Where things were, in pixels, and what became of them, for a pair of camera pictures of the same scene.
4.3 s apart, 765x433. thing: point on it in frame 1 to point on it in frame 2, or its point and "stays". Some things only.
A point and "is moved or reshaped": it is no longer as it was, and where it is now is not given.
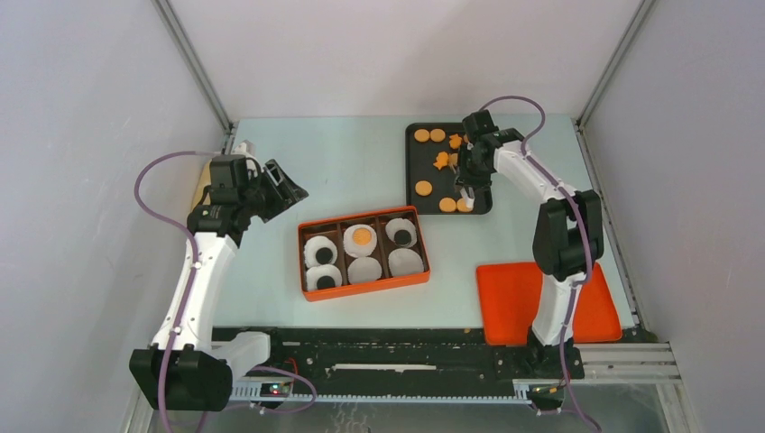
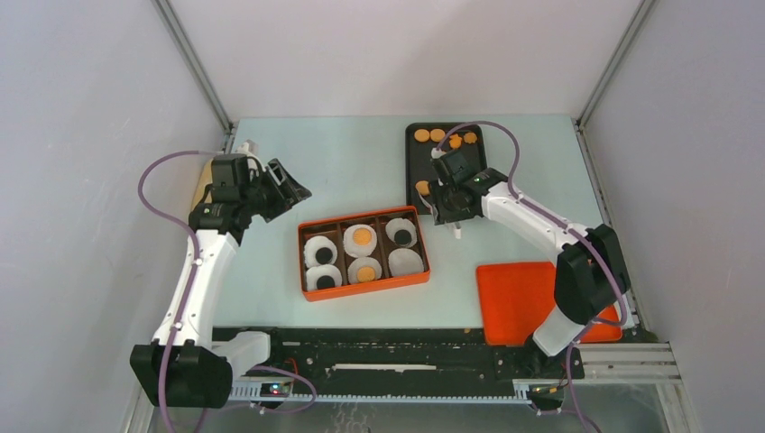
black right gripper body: x=470 y=174 to x=447 y=211
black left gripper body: x=265 y=199 stays
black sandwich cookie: x=325 y=281 stays
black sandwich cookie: x=402 y=237 stays
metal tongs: x=467 y=192 is moved or reshaped
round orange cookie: x=362 y=236 stays
